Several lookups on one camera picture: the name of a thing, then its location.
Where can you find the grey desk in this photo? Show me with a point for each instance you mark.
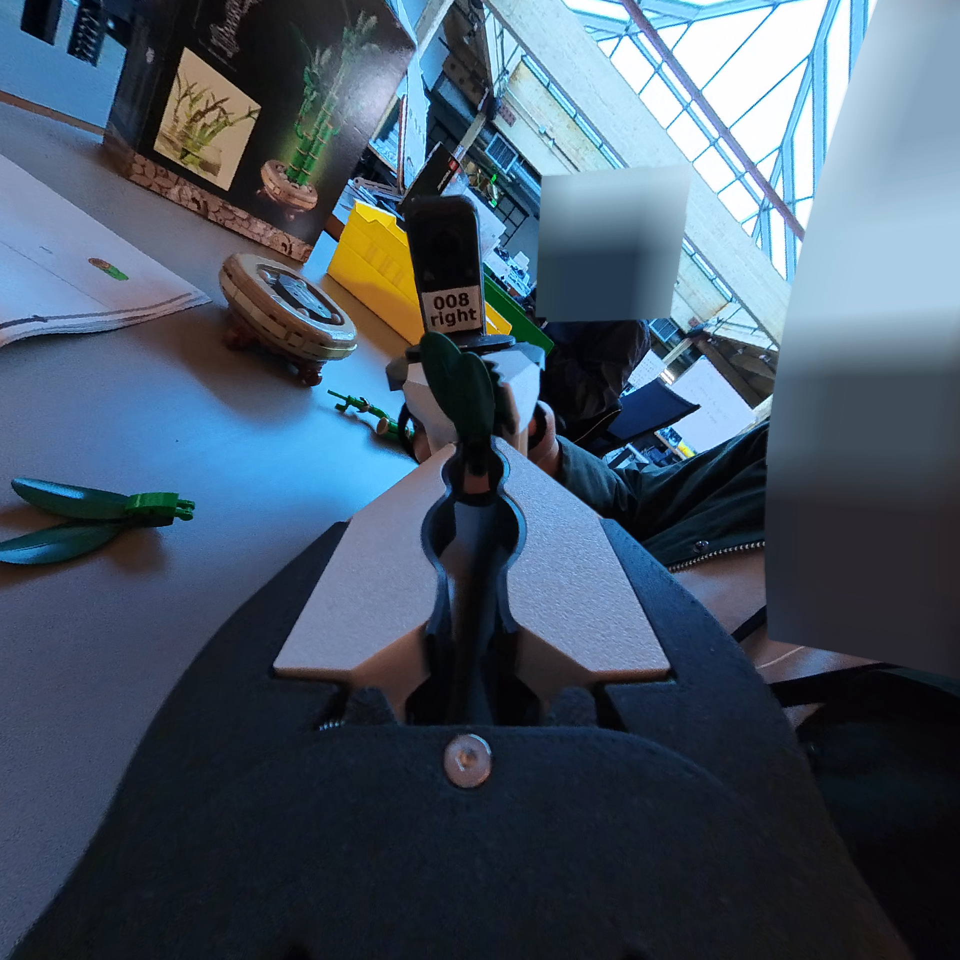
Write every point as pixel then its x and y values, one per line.
pixel 225 465

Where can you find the green bamboo stalk piece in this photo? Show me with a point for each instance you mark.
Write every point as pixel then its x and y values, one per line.
pixel 364 407

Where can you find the person's dark jacket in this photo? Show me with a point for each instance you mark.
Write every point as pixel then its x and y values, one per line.
pixel 885 787

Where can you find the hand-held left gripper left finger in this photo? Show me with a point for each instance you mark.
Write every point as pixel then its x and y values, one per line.
pixel 367 592

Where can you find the green leaf assembly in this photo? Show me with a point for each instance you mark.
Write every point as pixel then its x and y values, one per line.
pixel 67 499

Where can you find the dark blue board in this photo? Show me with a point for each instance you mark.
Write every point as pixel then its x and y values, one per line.
pixel 649 412

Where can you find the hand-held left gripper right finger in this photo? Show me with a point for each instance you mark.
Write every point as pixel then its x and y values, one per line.
pixel 585 600

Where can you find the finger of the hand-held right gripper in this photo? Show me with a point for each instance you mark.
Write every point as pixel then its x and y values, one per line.
pixel 427 412
pixel 519 390

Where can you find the open instruction booklet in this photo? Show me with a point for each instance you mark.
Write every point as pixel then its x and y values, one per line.
pixel 75 262

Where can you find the person's right hand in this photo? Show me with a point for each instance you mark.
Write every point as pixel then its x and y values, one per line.
pixel 546 439

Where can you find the small yellow bin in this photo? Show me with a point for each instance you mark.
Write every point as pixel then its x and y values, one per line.
pixel 367 262

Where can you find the tan brick pot base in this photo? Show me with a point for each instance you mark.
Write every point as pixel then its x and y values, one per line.
pixel 300 300

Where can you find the person's right forearm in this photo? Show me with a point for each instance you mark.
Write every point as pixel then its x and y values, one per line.
pixel 660 487

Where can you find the black toy set box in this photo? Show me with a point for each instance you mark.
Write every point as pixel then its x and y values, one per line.
pixel 150 90

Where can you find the green storage bin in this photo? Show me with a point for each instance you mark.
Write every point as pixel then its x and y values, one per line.
pixel 525 330

